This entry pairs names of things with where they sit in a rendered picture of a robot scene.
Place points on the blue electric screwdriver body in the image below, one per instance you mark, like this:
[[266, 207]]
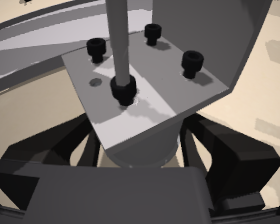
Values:
[[117, 17]]

